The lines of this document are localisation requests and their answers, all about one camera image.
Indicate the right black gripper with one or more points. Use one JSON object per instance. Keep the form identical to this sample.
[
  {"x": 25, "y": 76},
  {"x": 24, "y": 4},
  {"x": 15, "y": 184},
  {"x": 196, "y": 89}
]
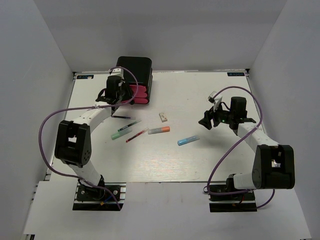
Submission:
[{"x": 206, "y": 122}]

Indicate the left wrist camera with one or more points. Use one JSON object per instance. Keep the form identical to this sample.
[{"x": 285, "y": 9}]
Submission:
[{"x": 119, "y": 72}]

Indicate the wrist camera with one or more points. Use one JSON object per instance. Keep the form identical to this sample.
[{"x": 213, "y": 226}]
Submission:
[
  {"x": 119, "y": 72},
  {"x": 215, "y": 99}
]

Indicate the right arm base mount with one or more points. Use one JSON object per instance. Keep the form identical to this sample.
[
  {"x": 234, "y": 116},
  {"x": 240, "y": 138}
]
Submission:
[{"x": 237, "y": 203}]

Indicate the pink top drawer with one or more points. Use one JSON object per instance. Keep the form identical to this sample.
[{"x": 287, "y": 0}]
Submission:
[{"x": 139, "y": 88}]

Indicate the white eraser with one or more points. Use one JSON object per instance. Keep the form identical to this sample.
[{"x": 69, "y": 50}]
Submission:
[{"x": 163, "y": 117}]

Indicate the black drawer cabinet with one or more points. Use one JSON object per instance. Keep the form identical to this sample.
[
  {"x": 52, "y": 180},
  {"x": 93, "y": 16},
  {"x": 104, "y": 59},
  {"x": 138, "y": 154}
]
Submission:
[{"x": 141, "y": 68}]

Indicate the purple gel pen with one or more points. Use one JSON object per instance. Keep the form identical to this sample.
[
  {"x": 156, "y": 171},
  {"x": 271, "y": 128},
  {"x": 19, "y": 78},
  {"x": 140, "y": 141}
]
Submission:
[{"x": 123, "y": 117}]

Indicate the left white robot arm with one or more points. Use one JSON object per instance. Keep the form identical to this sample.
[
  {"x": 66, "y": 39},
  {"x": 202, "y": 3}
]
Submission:
[{"x": 73, "y": 143}]

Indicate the red gel pen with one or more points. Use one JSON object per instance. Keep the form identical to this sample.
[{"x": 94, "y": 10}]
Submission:
[{"x": 137, "y": 134}]

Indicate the orange highlighter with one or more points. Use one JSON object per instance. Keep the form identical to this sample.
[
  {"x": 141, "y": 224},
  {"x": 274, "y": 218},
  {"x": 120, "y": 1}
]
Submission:
[{"x": 159, "y": 130}]

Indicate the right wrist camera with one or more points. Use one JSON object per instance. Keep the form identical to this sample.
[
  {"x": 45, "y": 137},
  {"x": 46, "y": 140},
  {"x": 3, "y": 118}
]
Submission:
[{"x": 215, "y": 99}]

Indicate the green highlighter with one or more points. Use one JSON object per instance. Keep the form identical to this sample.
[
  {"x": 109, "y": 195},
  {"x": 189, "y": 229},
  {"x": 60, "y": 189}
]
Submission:
[{"x": 121, "y": 133}]

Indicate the pink bottom drawer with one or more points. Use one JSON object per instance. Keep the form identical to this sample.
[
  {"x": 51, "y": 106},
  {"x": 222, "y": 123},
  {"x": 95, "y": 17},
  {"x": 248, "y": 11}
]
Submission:
[{"x": 138, "y": 100}]

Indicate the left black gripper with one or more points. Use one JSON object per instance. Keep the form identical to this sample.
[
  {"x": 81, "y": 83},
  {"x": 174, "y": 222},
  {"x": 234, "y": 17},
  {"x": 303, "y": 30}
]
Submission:
[{"x": 128, "y": 95}]

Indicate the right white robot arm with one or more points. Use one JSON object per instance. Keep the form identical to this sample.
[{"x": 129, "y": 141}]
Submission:
[{"x": 273, "y": 165}]

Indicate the blue highlighter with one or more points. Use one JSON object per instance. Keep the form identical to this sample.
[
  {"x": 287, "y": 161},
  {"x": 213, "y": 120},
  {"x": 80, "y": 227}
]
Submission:
[{"x": 187, "y": 140}]

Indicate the green gel pen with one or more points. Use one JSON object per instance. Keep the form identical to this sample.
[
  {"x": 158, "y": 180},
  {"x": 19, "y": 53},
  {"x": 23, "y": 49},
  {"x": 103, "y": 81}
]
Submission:
[{"x": 129, "y": 125}]

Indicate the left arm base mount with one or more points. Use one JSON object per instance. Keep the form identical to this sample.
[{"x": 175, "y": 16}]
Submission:
[{"x": 89, "y": 199}]

